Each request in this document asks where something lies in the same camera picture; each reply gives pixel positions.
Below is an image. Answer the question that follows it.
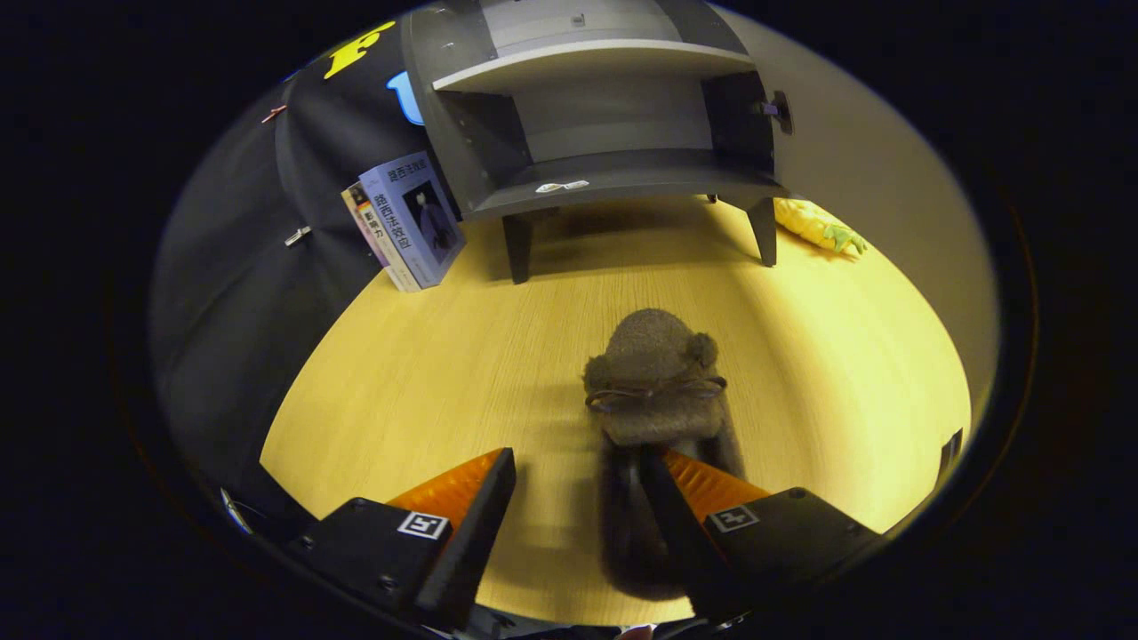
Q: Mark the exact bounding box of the grey shoe cabinet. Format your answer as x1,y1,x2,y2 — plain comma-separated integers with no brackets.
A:
402,0,792,285

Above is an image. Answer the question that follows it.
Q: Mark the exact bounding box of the blue-grey book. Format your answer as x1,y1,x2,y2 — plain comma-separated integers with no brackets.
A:
359,150,468,290

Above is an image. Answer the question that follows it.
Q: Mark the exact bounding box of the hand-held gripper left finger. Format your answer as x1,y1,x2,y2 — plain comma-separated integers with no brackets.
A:
286,447,517,634

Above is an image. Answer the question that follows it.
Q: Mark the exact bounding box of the brown plush slipper shoe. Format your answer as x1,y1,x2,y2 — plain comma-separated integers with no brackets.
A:
582,308,748,601

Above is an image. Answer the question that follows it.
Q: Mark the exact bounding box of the black backdrop cloth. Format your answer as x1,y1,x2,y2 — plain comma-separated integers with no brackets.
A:
151,18,463,534

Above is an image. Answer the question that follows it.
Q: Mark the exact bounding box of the white book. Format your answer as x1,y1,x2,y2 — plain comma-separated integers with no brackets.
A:
341,181,421,293

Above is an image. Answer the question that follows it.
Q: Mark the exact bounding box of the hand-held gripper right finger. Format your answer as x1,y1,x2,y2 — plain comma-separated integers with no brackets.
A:
640,444,890,623

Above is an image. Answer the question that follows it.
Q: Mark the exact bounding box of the yellow plush toy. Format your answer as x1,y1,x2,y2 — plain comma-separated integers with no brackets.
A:
773,197,870,258

